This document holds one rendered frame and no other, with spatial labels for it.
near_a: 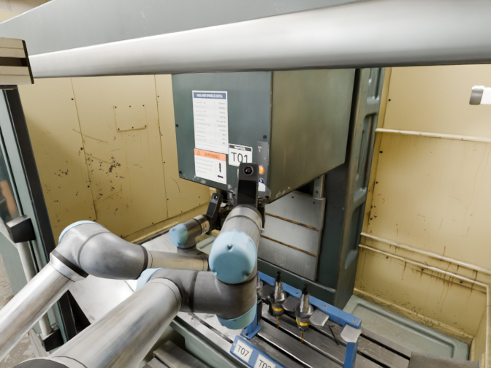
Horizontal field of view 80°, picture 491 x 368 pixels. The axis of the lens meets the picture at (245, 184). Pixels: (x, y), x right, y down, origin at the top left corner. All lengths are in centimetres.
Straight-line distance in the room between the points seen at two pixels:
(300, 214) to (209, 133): 82
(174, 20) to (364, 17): 22
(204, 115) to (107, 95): 107
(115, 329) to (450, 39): 39
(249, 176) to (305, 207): 101
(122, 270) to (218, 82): 62
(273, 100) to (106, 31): 50
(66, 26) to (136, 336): 49
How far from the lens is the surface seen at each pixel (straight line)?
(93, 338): 37
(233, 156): 97
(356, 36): 22
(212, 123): 101
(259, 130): 89
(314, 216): 162
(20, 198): 122
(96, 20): 53
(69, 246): 92
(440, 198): 183
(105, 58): 45
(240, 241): 48
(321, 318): 114
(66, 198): 200
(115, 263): 83
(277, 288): 115
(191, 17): 36
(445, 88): 175
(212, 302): 56
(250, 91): 90
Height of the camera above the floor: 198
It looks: 19 degrees down
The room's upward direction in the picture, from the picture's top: straight up
